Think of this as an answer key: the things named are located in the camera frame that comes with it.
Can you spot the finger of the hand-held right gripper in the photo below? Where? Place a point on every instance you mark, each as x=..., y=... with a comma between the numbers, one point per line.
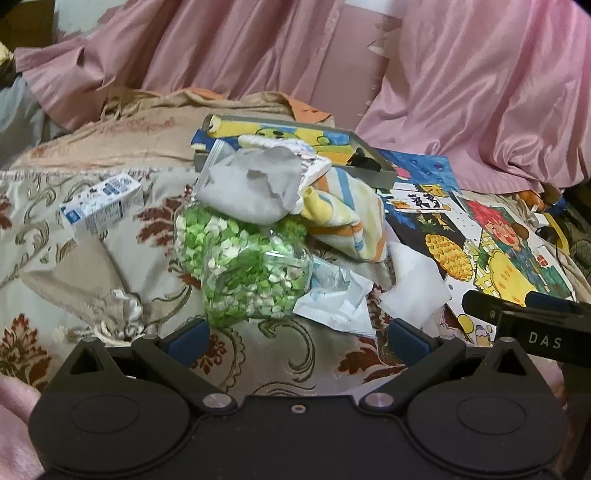
x=554, y=302
x=480, y=305

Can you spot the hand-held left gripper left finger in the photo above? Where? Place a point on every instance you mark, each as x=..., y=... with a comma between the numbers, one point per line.
x=189, y=338

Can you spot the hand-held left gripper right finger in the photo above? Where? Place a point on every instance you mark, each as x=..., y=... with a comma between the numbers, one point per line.
x=407, y=339

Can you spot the white tissue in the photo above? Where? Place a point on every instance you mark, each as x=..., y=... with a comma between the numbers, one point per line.
x=415, y=281

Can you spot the white plastic packet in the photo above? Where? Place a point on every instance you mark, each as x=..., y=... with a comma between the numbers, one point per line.
x=337, y=304

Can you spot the yellow striped cloth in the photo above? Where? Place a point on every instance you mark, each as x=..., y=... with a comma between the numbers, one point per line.
x=351, y=212

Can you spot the grey cloth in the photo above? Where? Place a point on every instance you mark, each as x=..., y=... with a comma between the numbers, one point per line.
x=249, y=184

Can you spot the grey tray with cartoon print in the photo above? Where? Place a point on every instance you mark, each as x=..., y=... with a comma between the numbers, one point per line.
x=364, y=177

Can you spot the white printed cloth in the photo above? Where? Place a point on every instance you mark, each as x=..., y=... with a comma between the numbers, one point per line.
x=310, y=159

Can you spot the red-haired figure painting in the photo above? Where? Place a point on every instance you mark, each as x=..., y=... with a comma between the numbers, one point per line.
x=512, y=249

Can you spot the floral patterned bedspread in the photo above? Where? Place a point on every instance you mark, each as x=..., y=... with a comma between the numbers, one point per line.
x=258, y=346

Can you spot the bag of green pieces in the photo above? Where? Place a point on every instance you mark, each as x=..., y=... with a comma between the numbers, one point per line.
x=240, y=272

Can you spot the blue cartoon painting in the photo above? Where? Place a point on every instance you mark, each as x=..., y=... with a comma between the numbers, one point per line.
x=429, y=221

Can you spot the small orange object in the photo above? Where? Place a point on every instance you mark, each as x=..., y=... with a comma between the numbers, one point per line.
x=542, y=197

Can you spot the small white blue carton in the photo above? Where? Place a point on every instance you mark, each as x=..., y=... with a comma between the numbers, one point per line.
x=104, y=203

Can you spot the clear zip bag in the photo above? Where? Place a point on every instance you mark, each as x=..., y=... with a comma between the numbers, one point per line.
x=216, y=154

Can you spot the small black object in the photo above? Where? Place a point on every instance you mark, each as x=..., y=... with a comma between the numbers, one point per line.
x=362, y=159

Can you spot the pink fleece blanket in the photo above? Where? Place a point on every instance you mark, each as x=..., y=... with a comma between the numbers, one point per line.
x=16, y=429

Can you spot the pink satin curtain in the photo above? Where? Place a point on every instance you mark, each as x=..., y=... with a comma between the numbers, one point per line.
x=194, y=46
x=485, y=92

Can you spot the tan satin bedspread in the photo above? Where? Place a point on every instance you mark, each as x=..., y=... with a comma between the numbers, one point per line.
x=138, y=129

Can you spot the orange cloth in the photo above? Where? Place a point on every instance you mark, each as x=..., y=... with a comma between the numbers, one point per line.
x=309, y=110

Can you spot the grey duvet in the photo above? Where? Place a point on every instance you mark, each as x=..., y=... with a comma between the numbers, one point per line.
x=18, y=115

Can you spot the wooden headboard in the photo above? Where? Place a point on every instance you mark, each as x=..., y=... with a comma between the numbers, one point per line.
x=27, y=18

